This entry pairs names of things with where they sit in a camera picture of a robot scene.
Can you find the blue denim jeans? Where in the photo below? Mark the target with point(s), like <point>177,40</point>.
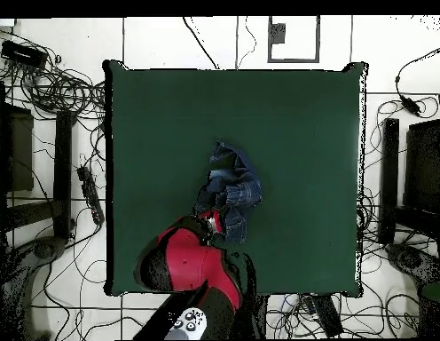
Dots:
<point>241,191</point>

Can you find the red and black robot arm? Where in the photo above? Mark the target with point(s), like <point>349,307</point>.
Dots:
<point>191,255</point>

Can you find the dark green table cloth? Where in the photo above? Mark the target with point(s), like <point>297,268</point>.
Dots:
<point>276,124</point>

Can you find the black power strip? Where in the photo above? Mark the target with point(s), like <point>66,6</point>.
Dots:
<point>90,195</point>

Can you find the black rectangular box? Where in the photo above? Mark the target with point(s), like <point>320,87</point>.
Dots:
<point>326,314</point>

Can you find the grey curved stand base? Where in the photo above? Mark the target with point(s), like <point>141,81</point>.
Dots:
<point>408,259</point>
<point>46,248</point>

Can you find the black power adapter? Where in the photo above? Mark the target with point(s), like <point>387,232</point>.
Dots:
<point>411,104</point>

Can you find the green round bin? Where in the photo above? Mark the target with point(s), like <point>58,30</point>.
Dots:
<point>434,293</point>

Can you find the black electronics box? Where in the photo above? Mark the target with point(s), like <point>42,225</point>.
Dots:
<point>23,54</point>

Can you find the black metal frame stand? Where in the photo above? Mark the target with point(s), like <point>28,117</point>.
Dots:
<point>389,177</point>
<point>62,170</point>

